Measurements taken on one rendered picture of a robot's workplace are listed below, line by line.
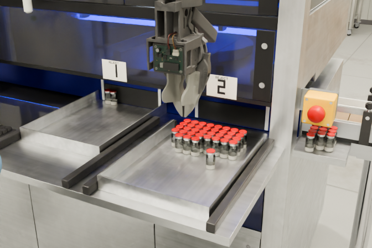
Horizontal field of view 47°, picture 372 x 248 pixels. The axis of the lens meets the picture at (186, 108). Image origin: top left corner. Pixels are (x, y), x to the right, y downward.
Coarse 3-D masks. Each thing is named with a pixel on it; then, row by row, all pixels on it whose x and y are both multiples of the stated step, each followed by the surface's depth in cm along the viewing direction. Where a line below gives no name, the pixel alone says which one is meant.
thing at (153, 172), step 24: (144, 144) 106; (168, 144) 112; (120, 168) 98; (144, 168) 100; (168, 168) 100; (192, 168) 100; (216, 168) 100; (240, 168) 94; (120, 192) 90; (144, 192) 86; (168, 192) 91; (192, 192) 91; (216, 192) 91; (192, 216) 83
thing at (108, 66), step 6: (102, 60) 127; (108, 60) 126; (102, 66) 128; (108, 66) 127; (114, 66) 126; (120, 66) 125; (108, 72) 128; (114, 72) 127; (120, 72) 126; (108, 78) 129; (114, 78) 128; (120, 78) 127; (126, 78) 126
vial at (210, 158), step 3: (207, 153) 99; (210, 153) 98; (213, 153) 98; (207, 156) 99; (210, 156) 99; (213, 156) 99; (207, 159) 99; (210, 159) 99; (213, 159) 99; (207, 162) 99; (210, 162) 99; (213, 162) 99; (207, 165) 100; (210, 165) 99; (213, 165) 99; (207, 168) 100; (210, 168) 99; (213, 168) 100
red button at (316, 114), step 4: (312, 108) 101; (316, 108) 100; (320, 108) 100; (308, 112) 101; (312, 112) 101; (316, 112) 100; (320, 112) 100; (324, 112) 101; (308, 116) 102; (312, 116) 101; (316, 116) 100; (320, 116) 100; (324, 116) 101; (312, 120) 101; (316, 120) 101; (320, 120) 101
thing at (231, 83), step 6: (210, 78) 113; (216, 78) 113; (222, 78) 112; (228, 78) 111; (234, 78) 110; (210, 84) 114; (216, 84) 113; (222, 84) 112; (228, 84) 112; (234, 84) 111; (210, 90) 115; (216, 90) 114; (222, 90) 113; (228, 90) 112; (234, 90) 111; (216, 96) 114; (222, 96) 114; (228, 96) 113; (234, 96) 112
